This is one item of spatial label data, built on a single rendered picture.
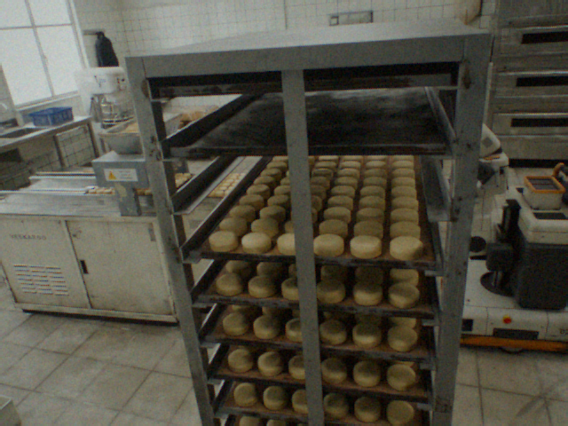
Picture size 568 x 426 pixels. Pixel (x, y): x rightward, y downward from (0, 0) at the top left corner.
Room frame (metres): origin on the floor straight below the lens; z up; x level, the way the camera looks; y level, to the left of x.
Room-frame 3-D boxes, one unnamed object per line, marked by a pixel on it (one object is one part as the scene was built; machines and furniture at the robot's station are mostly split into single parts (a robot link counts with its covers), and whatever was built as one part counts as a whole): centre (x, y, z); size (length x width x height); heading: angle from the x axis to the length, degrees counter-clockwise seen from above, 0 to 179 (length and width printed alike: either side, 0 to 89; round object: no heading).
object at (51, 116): (5.50, 2.71, 0.95); 0.40 x 0.30 x 0.14; 163
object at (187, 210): (0.97, 0.09, 1.59); 0.64 x 0.03 x 0.03; 165
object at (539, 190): (2.21, -1.39, 0.87); 0.23 x 0.15 x 0.11; 166
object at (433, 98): (0.87, -0.29, 1.68); 0.64 x 0.03 x 0.03; 165
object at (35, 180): (2.94, 0.89, 0.87); 2.01 x 0.03 x 0.07; 75
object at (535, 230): (2.22, -1.37, 0.59); 0.55 x 0.34 x 0.83; 166
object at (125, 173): (2.77, 0.82, 1.01); 0.72 x 0.33 x 0.34; 165
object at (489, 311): (2.24, -1.28, 0.16); 0.67 x 0.64 x 0.25; 76
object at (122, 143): (2.77, 0.82, 1.25); 0.56 x 0.29 x 0.14; 165
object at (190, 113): (6.77, 1.24, 0.62); 0.72 x 0.42 x 0.17; 77
